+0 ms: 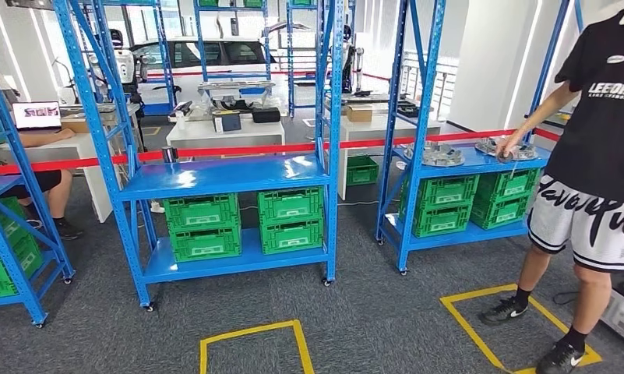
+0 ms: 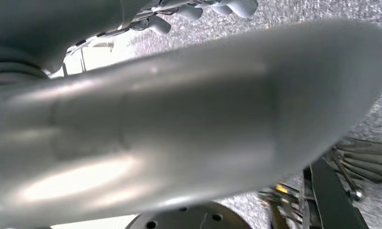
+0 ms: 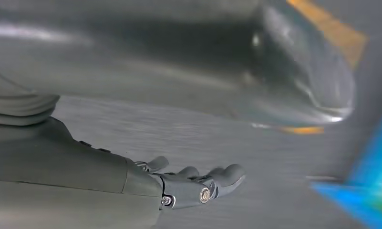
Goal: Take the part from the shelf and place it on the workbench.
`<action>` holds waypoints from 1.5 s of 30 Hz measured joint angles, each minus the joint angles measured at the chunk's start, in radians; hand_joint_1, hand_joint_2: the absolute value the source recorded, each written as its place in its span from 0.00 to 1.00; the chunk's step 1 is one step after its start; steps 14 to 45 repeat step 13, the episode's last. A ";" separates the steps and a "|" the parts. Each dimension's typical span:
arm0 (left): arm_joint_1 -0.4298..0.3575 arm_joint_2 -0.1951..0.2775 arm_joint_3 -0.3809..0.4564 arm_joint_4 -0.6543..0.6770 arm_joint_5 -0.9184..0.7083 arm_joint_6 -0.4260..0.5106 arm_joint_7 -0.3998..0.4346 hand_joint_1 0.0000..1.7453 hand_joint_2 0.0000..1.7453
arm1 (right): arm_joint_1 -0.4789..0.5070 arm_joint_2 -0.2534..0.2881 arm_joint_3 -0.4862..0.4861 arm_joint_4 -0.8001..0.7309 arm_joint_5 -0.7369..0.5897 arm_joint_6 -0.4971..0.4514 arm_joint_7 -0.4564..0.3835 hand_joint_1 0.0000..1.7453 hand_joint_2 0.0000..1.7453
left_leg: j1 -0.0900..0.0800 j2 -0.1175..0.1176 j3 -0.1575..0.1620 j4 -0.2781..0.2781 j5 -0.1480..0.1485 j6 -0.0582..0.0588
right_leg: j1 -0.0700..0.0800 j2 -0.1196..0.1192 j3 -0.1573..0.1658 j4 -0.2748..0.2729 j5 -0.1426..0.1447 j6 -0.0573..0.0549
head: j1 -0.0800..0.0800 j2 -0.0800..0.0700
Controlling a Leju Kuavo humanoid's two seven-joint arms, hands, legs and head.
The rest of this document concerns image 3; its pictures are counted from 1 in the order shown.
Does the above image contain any blue steel shelf rack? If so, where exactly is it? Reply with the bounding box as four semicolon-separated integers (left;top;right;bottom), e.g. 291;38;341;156
310;100;382;229

